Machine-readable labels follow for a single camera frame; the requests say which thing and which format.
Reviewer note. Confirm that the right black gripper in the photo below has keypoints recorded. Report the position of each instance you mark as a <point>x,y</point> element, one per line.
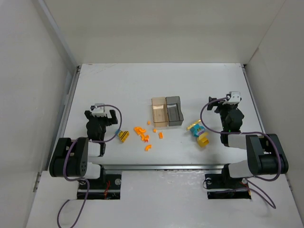
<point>220,106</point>

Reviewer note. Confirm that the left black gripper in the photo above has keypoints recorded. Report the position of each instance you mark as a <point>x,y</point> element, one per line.
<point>99,118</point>

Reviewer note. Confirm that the teal lego creature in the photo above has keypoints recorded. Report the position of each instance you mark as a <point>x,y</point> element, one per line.
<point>197,130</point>

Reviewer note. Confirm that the yellow lego brick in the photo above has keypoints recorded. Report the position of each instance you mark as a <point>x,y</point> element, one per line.
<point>202,139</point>

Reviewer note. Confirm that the yellow lego plate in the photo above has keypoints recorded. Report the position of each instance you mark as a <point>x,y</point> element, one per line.
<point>193,124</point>

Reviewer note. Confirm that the orange rectangular lego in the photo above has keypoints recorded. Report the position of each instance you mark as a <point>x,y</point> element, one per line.
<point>160,135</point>

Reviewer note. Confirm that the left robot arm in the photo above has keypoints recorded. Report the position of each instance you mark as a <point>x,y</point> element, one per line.
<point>70,157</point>

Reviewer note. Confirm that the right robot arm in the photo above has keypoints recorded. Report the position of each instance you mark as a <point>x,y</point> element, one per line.
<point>266,158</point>

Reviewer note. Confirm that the yellow black striped lego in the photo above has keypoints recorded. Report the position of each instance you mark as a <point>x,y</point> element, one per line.
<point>123,135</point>

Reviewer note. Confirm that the orange lego cluster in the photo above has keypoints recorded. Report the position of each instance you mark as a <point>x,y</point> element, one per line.
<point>142,133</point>

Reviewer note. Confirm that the grey transparent container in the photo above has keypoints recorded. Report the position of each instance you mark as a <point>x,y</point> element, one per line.
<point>175,115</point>

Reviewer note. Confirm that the orange curved lego lower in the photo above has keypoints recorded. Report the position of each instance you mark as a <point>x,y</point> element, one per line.
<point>148,147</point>

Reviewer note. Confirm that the amber transparent container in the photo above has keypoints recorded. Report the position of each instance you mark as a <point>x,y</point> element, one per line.
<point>159,111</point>

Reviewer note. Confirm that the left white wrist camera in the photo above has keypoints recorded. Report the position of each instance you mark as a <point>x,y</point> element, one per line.
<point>98,110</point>

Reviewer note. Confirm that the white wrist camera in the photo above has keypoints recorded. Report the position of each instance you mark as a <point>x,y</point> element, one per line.
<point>98,110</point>
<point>232,98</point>

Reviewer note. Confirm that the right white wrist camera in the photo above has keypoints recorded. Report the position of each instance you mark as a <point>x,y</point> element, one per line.
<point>232,98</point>

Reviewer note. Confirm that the aluminium rail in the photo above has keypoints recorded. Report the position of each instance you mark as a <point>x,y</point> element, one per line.
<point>155,167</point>

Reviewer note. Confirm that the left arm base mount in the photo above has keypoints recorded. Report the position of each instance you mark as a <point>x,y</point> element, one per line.
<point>106,188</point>

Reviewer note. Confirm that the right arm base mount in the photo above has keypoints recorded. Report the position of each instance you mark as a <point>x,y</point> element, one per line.
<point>225,189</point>

